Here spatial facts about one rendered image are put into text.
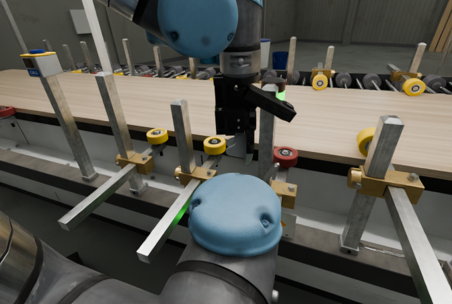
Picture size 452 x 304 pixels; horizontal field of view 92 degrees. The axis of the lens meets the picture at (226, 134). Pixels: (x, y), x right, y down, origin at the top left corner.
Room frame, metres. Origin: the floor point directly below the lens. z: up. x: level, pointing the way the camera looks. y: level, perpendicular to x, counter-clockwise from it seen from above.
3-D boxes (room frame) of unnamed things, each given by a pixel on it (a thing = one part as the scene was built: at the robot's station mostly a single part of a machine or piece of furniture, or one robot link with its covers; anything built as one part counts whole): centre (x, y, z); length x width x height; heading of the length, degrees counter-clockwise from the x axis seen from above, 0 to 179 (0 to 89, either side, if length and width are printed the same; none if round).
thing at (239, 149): (0.41, -0.03, 1.04); 0.06 x 0.03 x 0.09; 88
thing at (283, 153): (0.60, -0.19, 0.85); 0.08 x 0.08 x 0.11
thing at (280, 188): (0.49, -0.13, 0.84); 0.13 x 0.06 x 0.05; 68
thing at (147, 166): (0.67, 0.34, 0.84); 0.13 x 0.06 x 0.05; 68
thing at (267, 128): (0.49, -0.10, 0.92); 0.03 x 0.03 x 0.48; 68
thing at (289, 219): (0.48, -0.07, 0.75); 0.26 x 0.01 x 0.10; 68
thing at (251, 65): (0.42, -0.03, 1.23); 0.08 x 0.08 x 0.05
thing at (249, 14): (0.42, -0.03, 1.30); 0.09 x 0.08 x 0.11; 106
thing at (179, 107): (0.58, 0.13, 0.86); 0.03 x 0.03 x 0.48; 68
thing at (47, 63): (0.77, 0.60, 1.18); 0.07 x 0.07 x 0.08; 68
